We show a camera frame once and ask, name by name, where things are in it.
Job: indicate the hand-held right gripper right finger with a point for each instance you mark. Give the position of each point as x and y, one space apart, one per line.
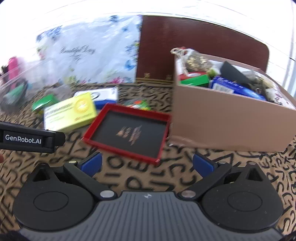
203 163

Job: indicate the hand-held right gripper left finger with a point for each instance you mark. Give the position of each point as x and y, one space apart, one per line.
91 163

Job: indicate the red tray black inside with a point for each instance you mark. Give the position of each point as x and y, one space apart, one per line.
129 139

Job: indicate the brown cardboard box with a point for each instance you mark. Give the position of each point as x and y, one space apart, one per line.
219 115

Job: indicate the yellow green medicine box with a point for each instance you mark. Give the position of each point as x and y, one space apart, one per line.
69 111

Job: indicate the white and blue box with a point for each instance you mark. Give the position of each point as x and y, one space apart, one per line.
106 95

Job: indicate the green box colourful print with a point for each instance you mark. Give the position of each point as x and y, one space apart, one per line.
141 104

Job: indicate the small plain green box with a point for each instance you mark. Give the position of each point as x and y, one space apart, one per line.
45 102

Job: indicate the clear plastic container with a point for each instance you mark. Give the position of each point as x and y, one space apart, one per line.
13 92

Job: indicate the pink object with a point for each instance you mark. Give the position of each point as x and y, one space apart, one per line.
12 67

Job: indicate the blue medicine box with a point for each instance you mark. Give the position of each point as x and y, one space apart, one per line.
231 87

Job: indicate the red box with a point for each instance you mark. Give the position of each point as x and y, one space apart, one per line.
192 74

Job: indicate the black box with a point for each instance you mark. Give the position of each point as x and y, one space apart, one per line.
231 69

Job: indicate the white printed bag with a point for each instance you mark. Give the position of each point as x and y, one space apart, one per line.
277 95

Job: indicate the mesh sachet of dried herbs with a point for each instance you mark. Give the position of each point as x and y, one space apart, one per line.
196 61

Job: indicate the floral printed plastic bag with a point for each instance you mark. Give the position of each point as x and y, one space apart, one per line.
92 46

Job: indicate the dark brown wooden board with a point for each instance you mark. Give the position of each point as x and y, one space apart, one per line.
157 46

